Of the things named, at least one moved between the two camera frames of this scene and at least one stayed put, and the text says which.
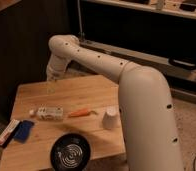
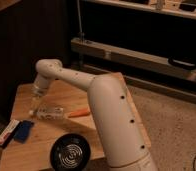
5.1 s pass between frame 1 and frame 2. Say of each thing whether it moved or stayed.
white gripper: moved
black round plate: stayed
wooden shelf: stayed
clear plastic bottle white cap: stayed
